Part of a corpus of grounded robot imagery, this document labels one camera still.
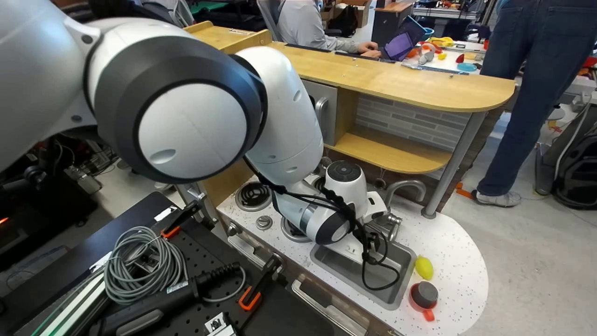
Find red toy pot grey lid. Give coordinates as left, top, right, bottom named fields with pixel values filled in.
left=406, top=280, right=440, bottom=325

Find silver toy faucet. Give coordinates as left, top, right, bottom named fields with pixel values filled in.
left=384, top=178, right=428, bottom=207

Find yellow toy lemon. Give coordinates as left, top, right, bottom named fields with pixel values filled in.
left=413, top=254, right=436, bottom=282

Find black coil toy burner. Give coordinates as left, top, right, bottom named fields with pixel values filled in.
left=234, top=181, right=273, bottom=213
left=279, top=217, right=313, bottom=245

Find silver toy sink basin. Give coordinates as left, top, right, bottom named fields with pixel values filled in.
left=307, top=239, right=417, bottom=312

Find small wooden lower shelf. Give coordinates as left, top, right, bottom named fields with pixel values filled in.
left=326, top=129, right=453, bottom=178

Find seated person grey shirt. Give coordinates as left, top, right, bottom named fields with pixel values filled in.
left=257, top=0, right=382, bottom=62

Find black clamp orange trigger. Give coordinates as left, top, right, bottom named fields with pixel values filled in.
left=236, top=252, right=285, bottom=314
left=156, top=202, right=208, bottom=243

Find brown wooden cabinet panel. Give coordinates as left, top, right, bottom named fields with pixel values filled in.
left=201, top=157, right=257, bottom=207

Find coiled grey cable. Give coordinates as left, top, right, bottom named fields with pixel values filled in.
left=102, top=224, right=188, bottom=306

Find white tiled back panel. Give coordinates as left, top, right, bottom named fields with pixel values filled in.
left=354, top=92, right=471, bottom=155

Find thin black cable loop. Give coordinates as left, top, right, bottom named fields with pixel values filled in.
left=197, top=263, right=249, bottom=306

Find grey metal support pole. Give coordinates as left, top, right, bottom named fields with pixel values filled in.
left=421, top=110, right=488, bottom=220

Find white green flat strips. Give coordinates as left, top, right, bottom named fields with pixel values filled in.
left=29, top=273, right=107, bottom=336

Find laptop with purple screen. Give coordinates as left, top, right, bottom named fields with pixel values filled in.
left=380, top=15, right=432, bottom=64

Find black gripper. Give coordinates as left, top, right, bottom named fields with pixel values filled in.
left=361, top=213, right=400, bottom=254

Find black perforated breadboard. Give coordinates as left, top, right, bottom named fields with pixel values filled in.
left=0, top=189, right=337, bottom=336

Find standing person in jeans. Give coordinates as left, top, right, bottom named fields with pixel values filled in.
left=473, top=0, right=597, bottom=209

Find black backpack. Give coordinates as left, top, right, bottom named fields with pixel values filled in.
left=535, top=101, right=597, bottom=211

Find silver toy oven door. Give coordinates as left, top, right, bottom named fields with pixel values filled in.
left=173, top=183, right=219, bottom=228

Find light wooden shelf board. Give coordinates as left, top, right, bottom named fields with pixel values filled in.
left=184, top=19, right=518, bottom=116

